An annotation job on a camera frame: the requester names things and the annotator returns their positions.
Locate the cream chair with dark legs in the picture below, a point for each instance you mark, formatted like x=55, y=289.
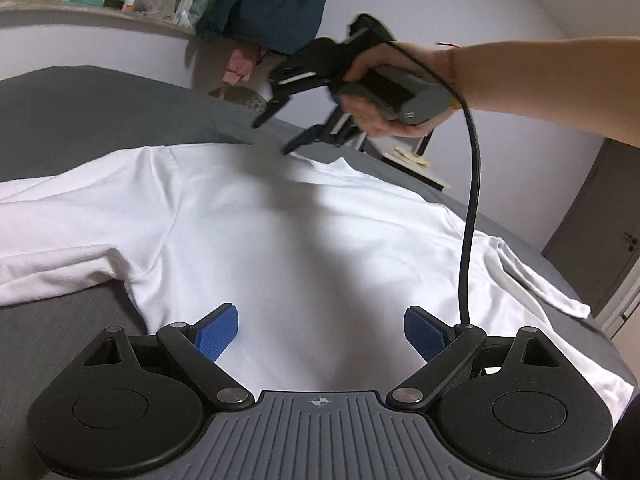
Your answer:
x=415, y=160

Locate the round woven basket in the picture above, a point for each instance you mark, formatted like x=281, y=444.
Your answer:
x=245, y=97

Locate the white shirt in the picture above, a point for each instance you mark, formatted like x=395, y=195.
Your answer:
x=300, y=260

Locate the grey bed sheet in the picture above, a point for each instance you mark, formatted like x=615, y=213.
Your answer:
x=100, y=105

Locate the person's right forearm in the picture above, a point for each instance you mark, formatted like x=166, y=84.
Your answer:
x=550, y=80

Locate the grey window ledge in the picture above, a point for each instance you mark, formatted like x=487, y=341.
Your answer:
x=75, y=12

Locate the pink cloth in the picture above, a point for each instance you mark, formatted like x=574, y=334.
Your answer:
x=242, y=62

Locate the dark teal jacket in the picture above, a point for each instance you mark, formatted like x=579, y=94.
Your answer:
x=280, y=0

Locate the grey door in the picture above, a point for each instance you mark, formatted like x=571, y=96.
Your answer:
x=590, y=235

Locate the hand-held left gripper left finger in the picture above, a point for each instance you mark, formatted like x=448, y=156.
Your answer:
x=217, y=335

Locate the person's right hand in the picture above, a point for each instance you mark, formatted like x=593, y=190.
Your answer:
x=425, y=57

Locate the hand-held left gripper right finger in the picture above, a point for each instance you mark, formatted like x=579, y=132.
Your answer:
x=425, y=332

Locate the clear plastic storage box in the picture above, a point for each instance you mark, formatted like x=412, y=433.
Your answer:
x=160, y=5

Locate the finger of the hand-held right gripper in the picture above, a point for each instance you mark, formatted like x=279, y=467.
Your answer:
x=272, y=107
x=302, y=137

